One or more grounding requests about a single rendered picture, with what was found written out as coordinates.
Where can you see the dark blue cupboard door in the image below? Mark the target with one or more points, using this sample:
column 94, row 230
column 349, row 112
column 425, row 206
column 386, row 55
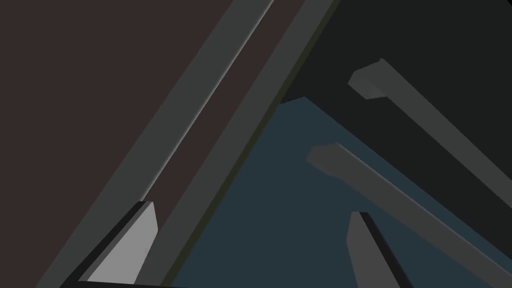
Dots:
column 280, row 200

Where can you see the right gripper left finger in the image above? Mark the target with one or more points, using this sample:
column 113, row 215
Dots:
column 128, row 248

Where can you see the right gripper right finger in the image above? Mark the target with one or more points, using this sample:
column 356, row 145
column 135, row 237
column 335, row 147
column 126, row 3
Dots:
column 366, row 256

